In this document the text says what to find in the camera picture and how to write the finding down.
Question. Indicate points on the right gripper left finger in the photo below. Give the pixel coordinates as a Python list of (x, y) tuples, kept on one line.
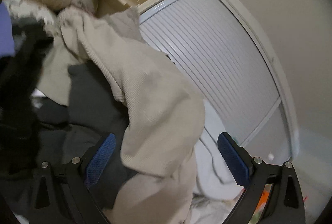
[(61, 192)]

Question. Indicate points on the dark grey garment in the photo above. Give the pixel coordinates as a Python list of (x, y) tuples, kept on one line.
[(69, 131)]

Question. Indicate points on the beige waffle knit garment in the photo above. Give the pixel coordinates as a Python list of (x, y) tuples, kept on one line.
[(166, 112)]

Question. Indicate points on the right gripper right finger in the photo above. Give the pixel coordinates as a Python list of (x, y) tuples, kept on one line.
[(284, 202)]

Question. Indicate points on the white crumpled cloth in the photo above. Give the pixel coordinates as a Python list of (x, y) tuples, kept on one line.
[(215, 192)]

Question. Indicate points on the white ribbed sliding door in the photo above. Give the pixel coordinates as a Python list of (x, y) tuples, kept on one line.
[(208, 43)]

